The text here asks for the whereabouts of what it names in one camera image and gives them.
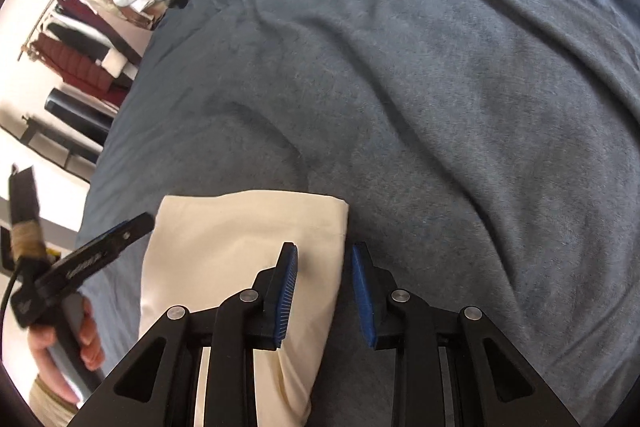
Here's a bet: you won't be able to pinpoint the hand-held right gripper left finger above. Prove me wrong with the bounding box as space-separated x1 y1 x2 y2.
65 241 301 427

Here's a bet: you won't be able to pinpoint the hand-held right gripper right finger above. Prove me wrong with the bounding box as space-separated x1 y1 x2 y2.
350 241 583 427

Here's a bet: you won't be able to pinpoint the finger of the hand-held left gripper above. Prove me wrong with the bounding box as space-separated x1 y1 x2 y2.
102 213 156 254
7 164 45 278

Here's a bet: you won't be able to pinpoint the cream pants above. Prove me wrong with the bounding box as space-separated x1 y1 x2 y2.
140 189 350 427

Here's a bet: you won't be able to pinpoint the person's left forearm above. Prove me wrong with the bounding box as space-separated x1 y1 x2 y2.
27 377 83 427

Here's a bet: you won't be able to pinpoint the person's left hand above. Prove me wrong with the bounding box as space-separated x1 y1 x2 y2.
27 294 108 405

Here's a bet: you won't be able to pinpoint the black tower fan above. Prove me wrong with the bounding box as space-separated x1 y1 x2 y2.
44 88 115 146

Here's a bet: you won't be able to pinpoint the red quilted coat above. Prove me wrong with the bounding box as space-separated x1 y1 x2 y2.
30 32 131 108

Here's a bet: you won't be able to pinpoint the black coat with white trim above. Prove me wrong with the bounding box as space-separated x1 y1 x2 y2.
47 19 143 80

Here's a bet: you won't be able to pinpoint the blue-grey duvet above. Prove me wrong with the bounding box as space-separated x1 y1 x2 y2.
75 0 640 427

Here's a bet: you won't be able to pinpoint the black cable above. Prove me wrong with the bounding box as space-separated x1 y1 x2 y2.
0 264 26 328

